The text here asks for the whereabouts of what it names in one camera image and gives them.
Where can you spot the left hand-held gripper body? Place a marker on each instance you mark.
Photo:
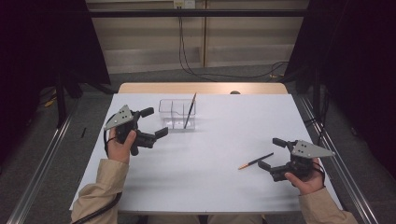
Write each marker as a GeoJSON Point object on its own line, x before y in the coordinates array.
{"type": "Point", "coordinates": [122, 119]}

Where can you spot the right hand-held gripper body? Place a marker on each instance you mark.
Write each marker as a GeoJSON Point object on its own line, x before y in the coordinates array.
{"type": "Point", "coordinates": [309, 150]}

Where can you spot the dark pencil with orange end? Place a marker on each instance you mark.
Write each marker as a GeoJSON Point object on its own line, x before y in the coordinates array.
{"type": "Point", "coordinates": [190, 112]}
{"type": "Point", "coordinates": [253, 161]}

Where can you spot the clear plastic organizer box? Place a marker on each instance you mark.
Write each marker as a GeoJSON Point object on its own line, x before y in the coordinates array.
{"type": "Point", "coordinates": [169, 113]}

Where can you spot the person's left hand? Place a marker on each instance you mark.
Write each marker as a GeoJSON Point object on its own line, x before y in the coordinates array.
{"type": "Point", "coordinates": [119, 152]}

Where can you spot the person's right hand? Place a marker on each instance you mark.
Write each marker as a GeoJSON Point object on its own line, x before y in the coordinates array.
{"type": "Point", "coordinates": [306, 185]}

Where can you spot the small black floor marker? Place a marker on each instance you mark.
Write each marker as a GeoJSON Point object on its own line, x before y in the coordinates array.
{"type": "Point", "coordinates": [83, 132]}

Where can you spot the black metal stand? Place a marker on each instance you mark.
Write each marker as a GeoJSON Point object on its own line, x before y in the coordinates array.
{"type": "Point", "coordinates": [60, 102]}
{"type": "Point", "coordinates": [316, 93]}

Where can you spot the white table sheet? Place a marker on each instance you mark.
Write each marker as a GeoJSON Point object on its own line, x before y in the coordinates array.
{"type": "Point", "coordinates": [202, 180]}

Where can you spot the small dark round object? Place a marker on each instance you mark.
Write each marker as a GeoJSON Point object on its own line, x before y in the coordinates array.
{"type": "Point", "coordinates": [235, 92]}

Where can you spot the yellow floor tape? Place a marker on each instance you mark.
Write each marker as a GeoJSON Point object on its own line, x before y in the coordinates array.
{"type": "Point", "coordinates": [50, 102]}

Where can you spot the black curtain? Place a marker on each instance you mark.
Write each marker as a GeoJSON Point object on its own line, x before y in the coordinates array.
{"type": "Point", "coordinates": [358, 62]}
{"type": "Point", "coordinates": [37, 46]}

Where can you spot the black horizontal bar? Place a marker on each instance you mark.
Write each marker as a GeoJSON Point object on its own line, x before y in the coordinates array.
{"type": "Point", "coordinates": [199, 13]}

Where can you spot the aluminium floor rail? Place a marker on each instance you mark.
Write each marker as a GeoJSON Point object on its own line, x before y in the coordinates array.
{"type": "Point", "coordinates": [39, 174]}
{"type": "Point", "coordinates": [348, 186]}

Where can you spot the wall socket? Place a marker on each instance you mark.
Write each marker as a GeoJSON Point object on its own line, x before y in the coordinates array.
{"type": "Point", "coordinates": [184, 3]}

